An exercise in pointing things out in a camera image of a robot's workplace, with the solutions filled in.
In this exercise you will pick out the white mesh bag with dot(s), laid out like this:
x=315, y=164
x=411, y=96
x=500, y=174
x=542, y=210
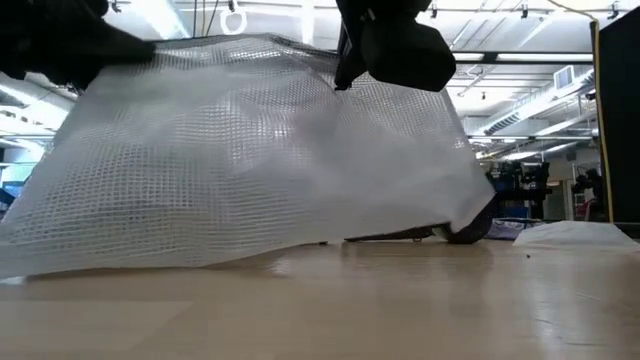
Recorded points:
x=225, y=175

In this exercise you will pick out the white flat pouch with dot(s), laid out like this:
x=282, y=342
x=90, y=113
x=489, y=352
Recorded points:
x=575, y=237

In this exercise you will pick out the black background robot arm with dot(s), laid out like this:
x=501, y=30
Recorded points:
x=537, y=187
x=592, y=180
x=505, y=185

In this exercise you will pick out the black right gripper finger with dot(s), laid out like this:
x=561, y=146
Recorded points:
x=350, y=60

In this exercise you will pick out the black table frame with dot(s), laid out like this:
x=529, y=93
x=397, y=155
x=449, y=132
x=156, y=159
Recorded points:
x=630, y=227

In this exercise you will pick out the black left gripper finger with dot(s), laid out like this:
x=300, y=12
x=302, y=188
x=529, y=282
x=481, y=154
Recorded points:
x=100, y=50

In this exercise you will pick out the black partition panel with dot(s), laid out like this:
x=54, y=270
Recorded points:
x=625, y=125

